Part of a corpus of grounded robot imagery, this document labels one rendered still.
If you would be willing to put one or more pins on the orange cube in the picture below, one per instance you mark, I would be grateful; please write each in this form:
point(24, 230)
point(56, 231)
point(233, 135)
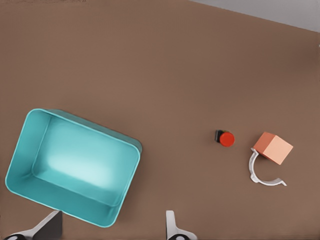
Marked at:
point(273, 148)

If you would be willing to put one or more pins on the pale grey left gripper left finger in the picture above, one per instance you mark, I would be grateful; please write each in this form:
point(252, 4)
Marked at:
point(47, 226)

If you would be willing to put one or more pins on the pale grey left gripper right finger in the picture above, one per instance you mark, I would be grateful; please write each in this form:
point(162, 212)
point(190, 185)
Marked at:
point(172, 226)

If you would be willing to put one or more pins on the blue storage box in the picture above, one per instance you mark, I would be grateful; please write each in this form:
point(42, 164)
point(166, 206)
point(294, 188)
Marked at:
point(75, 165)

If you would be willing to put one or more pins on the white curved clip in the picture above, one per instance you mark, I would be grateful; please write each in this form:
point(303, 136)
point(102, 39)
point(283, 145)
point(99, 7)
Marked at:
point(253, 172)

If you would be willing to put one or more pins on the red button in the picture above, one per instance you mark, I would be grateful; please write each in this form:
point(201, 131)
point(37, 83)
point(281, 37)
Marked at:
point(226, 139)

